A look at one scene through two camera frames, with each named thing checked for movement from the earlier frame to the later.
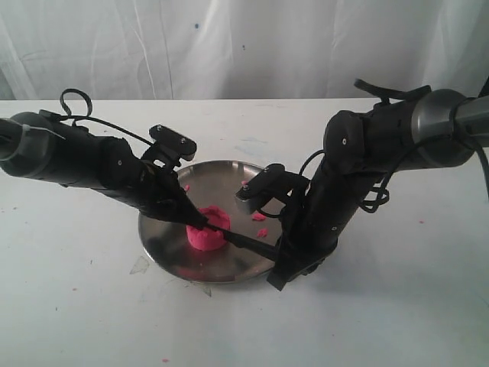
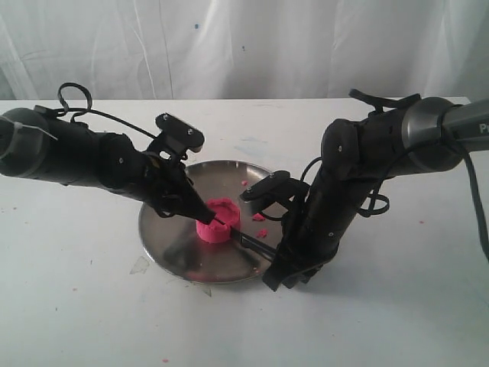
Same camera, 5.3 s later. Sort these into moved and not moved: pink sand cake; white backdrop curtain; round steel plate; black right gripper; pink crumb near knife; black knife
Moved: pink sand cake; black knife
Not moved: round steel plate; black right gripper; pink crumb near knife; white backdrop curtain
